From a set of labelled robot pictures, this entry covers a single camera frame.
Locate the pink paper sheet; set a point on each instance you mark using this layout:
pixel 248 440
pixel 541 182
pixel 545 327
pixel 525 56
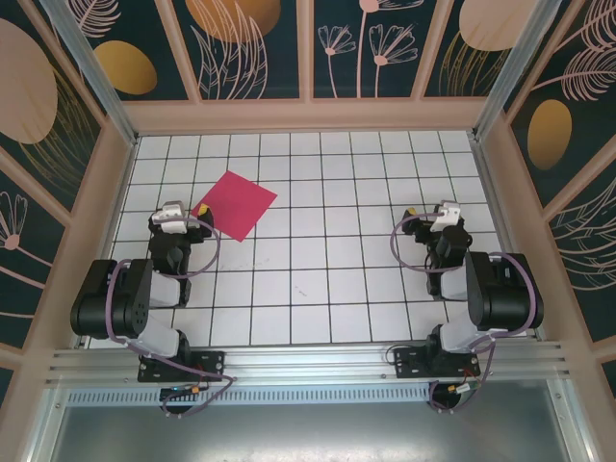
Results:
pixel 236 202

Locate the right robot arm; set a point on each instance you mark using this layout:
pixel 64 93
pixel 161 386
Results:
pixel 505 293

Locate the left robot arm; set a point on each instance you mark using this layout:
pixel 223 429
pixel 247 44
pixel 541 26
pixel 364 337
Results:
pixel 96 298

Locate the grey metal sheet panel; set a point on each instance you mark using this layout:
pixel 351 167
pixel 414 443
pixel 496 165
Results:
pixel 308 433

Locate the small black circuit board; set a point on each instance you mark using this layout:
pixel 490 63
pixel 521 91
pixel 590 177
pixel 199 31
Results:
pixel 175 393

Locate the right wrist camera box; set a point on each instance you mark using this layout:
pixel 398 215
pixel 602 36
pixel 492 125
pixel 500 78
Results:
pixel 445 216

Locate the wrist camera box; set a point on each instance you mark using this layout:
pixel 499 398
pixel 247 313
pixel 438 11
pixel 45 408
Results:
pixel 168 214
pixel 445 216

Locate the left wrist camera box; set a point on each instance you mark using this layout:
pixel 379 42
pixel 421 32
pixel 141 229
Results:
pixel 168 214

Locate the aluminium side rail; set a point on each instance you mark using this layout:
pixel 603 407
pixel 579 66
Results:
pixel 84 332
pixel 485 168

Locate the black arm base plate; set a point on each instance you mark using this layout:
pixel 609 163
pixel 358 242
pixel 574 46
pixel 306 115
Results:
pixel 212 366
pixel 406 363

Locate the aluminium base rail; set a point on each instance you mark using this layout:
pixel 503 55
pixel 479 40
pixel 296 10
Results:
pixel 308 361

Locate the aluminium corner post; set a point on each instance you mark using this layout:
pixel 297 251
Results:
pixel 91 72
pixel 522 72

